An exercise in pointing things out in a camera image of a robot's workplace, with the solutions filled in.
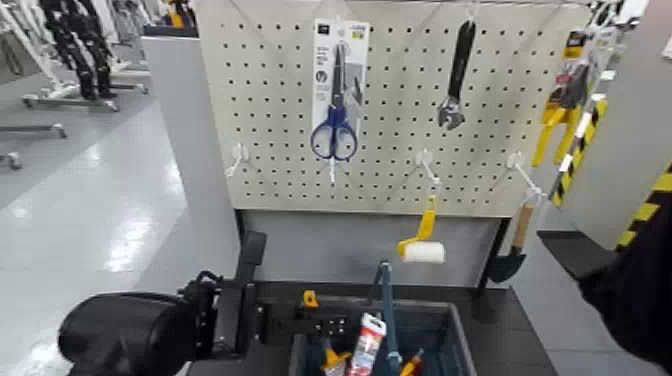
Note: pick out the white robot on stand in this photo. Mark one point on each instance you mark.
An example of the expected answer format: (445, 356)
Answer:
(44, 63)

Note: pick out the black stand leg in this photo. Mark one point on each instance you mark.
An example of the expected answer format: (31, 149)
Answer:
(496, 236)
(241, 220)

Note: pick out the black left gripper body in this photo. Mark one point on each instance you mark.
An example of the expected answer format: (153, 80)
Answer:
(236, 320)

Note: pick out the blue scissors in card package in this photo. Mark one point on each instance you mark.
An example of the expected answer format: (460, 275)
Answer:
(325, 52)

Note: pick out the white peg hook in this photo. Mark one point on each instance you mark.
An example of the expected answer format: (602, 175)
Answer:
(424, 157)
(237, 155)
(517, 162)
(332, 170)

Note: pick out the grey floor stand rail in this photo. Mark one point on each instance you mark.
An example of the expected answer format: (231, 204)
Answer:
(31, 128)
(68, 101)
(13, 160)

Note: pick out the blue grey long tool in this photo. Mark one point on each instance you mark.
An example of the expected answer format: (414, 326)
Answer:
(388, 299)

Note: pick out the red white glue tube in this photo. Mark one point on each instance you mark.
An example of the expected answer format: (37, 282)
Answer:
(367, 341)

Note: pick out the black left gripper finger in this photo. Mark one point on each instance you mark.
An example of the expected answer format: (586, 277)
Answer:
(251, 257)
(304, 323)

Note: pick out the beige pegboard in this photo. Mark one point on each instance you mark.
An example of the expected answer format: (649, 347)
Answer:
(283, 178)

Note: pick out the yellow background object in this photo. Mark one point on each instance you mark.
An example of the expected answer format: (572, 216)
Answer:
(178, 20)

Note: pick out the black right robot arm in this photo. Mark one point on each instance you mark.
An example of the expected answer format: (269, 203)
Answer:
(640, 304)

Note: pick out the grey partition panel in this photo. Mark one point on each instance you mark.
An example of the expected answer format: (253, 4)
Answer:
(178, 105)

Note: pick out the yellow pliers in card package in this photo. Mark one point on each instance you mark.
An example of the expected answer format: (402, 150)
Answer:
(564, 105)

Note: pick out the black adjustable wrench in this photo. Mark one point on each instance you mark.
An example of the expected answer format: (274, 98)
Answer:
(462, 58)

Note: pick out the black robot on stand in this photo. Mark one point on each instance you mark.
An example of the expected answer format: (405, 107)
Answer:
(86, 63)

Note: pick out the red yellow small tool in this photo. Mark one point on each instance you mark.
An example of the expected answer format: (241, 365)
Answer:
(412, 367)

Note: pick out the grey blue plastic crate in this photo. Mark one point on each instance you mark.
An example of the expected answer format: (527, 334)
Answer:
(441, 336)

